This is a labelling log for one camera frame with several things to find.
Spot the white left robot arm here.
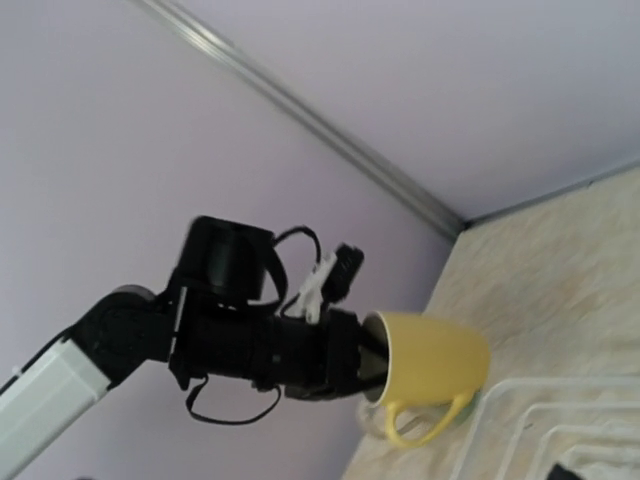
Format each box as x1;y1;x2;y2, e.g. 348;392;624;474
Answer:
1;216;389;479

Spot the white wire dish rack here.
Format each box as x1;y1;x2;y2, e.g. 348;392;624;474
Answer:
451;376;639;479

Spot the pale yellow mug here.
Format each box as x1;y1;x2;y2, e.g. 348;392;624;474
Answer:
359;312;491;448

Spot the left aluminium corner post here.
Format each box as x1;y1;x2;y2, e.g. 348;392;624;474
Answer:
134;1;468;241

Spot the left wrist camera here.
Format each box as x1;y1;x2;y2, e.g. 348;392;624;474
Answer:
281;243;364;325

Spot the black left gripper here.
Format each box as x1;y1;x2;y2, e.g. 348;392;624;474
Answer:
281;309;390;400

